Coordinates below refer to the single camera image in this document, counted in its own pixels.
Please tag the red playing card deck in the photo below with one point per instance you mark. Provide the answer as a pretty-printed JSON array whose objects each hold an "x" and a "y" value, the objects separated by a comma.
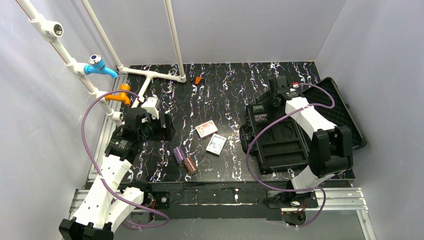
[{"x": 206, "y": 129}]

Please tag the orange black poker chip stack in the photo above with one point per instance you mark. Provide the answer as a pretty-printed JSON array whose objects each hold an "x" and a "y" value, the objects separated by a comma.
[{"x": 190, "y": 165}]

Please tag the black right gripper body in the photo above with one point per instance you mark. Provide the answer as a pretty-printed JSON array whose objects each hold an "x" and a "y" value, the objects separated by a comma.
[{"x": 276, "y": 84}]

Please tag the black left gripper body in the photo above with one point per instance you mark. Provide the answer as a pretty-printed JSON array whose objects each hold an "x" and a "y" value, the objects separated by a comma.
[{"x": 167, "y": 126}]

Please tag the purple poker chip stack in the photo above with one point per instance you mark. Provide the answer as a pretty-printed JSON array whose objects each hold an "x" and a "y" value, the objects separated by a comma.
[{"x": 179, "y": 155}]

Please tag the blue plastic faucet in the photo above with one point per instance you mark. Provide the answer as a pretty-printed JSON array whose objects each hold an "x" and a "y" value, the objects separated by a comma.
[{"x": 97, "y": 65}]

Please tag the small orange black clip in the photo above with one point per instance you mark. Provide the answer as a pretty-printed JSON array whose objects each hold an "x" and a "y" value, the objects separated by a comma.
[{"x": 197, "y": 80}]

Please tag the black poker set case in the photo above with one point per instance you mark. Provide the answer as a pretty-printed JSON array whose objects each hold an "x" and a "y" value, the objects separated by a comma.
[{"x": 286, "y": 144}]

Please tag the orange plastic faucet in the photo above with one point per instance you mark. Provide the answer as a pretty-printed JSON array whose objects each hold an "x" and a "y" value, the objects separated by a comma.
[{"x": 122, "y": 96}]

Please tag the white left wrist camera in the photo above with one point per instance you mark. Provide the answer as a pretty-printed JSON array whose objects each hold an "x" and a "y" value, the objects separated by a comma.
[{"x": 151, "y": 105}]

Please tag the white pvc pipe frame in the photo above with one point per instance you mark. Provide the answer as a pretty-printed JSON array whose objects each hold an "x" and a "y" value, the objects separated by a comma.
[{"x": 52, "y": 31}]

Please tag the blue playing card deck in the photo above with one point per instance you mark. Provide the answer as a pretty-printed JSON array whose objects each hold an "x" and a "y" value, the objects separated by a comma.
[{"x": 216, "y": 144}]

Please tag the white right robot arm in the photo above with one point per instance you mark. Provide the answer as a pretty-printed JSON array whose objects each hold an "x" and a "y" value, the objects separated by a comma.
[{"x": 331, "y": 149}]

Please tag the aluminium rail frame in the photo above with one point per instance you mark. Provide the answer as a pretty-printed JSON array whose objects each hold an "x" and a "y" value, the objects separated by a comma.
[{"x": 257, "y": 197}]

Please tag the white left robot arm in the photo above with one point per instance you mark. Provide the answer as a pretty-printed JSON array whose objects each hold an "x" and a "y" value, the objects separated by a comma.
[{"x": 103, "y": 210}]

